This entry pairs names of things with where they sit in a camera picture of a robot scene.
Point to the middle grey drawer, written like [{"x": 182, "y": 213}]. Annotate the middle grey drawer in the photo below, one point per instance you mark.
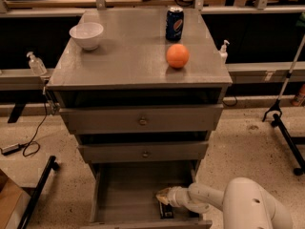
[{"x": 140, "y": 152}]

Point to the white pump bottle right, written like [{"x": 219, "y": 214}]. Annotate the white pump bottle right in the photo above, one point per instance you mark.
[{"x": 223, "y": 50}]

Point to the top grey drawer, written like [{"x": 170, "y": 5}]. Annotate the top grey drawer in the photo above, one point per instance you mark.
[{"x": 145, "y": 119}]

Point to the orange fruit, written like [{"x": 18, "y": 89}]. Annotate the orange fruit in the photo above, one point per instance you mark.
[{"x": 177, "y": 56}]

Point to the black metal leg left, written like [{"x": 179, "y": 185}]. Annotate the black metal leg left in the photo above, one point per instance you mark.
[{"x": 51, "y": 165}]

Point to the black power adapter with cable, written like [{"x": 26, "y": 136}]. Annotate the black power adapter with cable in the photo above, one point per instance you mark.
[{"x": 29, "y": 146}]

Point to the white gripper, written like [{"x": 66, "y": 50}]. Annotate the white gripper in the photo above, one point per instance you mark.
[{"x": 174, "y": 196}]

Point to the grey wooden drawer cabinet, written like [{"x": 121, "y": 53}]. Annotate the grey wooden drawer cabinet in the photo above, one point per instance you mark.
[{"x": 129, "y": 69}]

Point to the black metal leg right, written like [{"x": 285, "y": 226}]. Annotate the black metal leg right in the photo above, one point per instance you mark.
[{"x": 293, "y": 142}]

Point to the black metal leg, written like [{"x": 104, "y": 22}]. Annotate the black metal leg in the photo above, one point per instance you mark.
[
  {"x": 51, "y": 165},
  {"x": 293, "y": 142}
]

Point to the clear sanitizer bottle left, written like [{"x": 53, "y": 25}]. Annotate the clear sanitizer bottle left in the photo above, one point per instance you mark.
[{"x": 36, "y": 64}]

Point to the brown cardboard box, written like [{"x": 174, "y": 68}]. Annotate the brown cardboard box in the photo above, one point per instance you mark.
[{"x": 11, "y": 203}]

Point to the grabber reacher tool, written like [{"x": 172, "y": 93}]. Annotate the grabber reacher tool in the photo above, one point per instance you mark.
[{"x": 276, "y": 106}]

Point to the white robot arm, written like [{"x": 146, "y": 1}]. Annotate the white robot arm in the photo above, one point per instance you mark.
[{"x": 244, "y": 204}]

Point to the black rxbar chocolate bar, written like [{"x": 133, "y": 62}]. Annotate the black rxbar chocolate bar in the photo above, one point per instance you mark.
[{"x": 166, "y": 211}]

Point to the blue pepsi can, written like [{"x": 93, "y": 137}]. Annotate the blue pepsi can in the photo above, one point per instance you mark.
[{"x": 174, "y": 23}]

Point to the orange bottle on shelf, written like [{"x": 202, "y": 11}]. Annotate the orange bottle on shelf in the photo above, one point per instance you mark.
[{"x": 299, "y": 97}]

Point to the open bottom grey drawer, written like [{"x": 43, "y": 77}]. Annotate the open bottom grey drawer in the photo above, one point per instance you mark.
[{"x": 125, "y": 196}]

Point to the white ceramic bowl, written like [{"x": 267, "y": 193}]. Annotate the white ceramic bowl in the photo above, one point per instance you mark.
[{"x": 87, "y": 35}]

